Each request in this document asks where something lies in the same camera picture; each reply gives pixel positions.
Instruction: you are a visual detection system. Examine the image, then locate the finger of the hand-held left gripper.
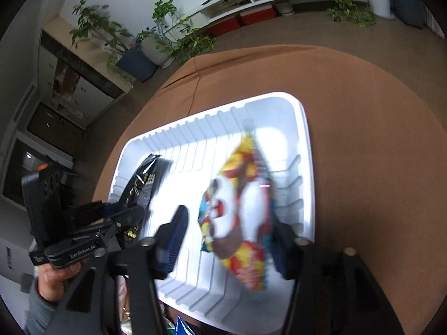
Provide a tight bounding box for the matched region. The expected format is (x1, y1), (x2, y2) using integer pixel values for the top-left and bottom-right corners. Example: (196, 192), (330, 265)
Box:
(103, 202), (146, 227)

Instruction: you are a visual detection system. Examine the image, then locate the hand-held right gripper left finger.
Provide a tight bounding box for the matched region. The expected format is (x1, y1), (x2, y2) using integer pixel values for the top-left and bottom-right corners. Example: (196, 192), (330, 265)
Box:
(44, 205), (191, 335)

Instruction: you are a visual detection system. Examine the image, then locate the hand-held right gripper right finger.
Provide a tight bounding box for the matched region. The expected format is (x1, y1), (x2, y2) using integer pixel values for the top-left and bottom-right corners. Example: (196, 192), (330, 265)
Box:
(270, 216), (406, 335)

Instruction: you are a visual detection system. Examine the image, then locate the black snack packet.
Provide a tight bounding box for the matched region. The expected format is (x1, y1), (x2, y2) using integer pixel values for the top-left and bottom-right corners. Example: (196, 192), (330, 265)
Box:
(119, 154), (173, 241)

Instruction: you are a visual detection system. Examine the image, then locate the panda print snack packet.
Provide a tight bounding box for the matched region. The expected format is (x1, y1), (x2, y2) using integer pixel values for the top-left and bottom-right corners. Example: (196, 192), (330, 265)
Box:
(197, 131), (276, 292)

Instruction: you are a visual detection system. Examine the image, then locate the blue roll cake packet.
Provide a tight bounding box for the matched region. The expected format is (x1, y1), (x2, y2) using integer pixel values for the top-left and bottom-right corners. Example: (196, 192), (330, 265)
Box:
(173, 316), (197, 335)

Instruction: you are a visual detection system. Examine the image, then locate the white plastic tray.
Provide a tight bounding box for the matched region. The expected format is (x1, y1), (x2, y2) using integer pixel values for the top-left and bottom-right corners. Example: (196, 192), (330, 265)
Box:
(108, 91), (317, 332)

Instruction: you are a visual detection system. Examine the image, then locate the person's left hand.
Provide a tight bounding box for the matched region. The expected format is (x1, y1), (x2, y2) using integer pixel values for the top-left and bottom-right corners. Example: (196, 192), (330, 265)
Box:
(38, 261), (82, 302)

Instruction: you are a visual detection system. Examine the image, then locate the wooden cabinet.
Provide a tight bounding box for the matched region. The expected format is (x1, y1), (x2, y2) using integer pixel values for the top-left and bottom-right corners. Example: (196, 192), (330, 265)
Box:
(38, 16), (136, 130)

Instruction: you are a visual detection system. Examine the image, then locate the brown tablecloth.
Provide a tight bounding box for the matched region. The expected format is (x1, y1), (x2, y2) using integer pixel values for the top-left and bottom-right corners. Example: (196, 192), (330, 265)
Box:
(94, 45), (447, 335)

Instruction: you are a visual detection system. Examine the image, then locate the leafy plant in blue planter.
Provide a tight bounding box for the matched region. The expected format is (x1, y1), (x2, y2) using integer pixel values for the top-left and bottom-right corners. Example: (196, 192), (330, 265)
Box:
(69, 0), (158, 83)

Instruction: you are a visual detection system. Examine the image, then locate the leafy plant in white pot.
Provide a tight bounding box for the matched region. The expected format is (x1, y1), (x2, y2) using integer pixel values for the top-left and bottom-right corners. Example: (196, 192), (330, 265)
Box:
(135, 0), (220, 70)

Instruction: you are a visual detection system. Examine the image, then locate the red storage box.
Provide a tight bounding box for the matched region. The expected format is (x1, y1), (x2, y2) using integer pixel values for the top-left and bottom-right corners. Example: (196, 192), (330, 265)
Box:
(208, 17), (243, 37)
(240, 6), (279, 26)

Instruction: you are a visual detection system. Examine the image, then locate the trailing vine plant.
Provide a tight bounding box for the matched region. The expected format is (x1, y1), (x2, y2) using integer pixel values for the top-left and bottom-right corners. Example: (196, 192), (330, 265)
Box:
(316, 0), (378, 29)

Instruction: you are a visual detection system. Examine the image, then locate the beige curtain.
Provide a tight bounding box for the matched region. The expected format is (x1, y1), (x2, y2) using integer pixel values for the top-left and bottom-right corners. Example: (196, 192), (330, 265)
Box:
(424, 5), (447, 40)

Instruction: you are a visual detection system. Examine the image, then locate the dark blue plant pot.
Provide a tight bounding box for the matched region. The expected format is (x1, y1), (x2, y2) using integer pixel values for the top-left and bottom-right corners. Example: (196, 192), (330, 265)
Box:
(387, 0), (426, 28)

